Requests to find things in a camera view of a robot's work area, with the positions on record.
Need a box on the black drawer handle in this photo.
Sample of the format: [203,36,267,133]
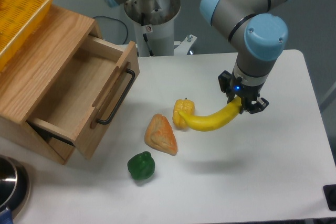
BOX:
[96,68,136,125]

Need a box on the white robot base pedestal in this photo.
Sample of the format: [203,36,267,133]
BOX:
[124,0,181,57]

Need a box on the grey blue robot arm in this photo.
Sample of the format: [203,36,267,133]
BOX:
[104,0,289,114]

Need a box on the yellow plastic basket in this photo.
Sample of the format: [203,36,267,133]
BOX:
[1,0,53,69]

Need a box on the wooden drawer cabinet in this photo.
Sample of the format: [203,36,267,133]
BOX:
[1,5,101,164]

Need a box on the open wooden top drawer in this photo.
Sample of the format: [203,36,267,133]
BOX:
[27,36,139,163]

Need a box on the white table mounting bracket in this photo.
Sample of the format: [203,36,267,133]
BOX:
[174,34,197,56]

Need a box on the blue object at corner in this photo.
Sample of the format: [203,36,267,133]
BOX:
[0,207,13,224]

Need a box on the black floor cable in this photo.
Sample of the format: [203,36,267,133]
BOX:
[92,15,129,44]

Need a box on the yellow toy bell pepper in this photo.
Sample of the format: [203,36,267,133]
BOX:
[172,98,196,131]

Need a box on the orange toy bread wedge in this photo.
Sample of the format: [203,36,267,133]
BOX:
[144,114,178,156]

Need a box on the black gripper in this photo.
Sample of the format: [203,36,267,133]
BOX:
[218,64,269,114]

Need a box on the black device at table edge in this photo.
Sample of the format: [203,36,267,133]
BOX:
[323,184,336,211]

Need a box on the green toy bell pepper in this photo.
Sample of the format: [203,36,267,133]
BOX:
[127,151,155,180]

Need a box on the steel pot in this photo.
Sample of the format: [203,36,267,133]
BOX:
[1,155,31,222]

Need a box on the yellow toy banana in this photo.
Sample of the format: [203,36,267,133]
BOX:
[179,97,241,132]

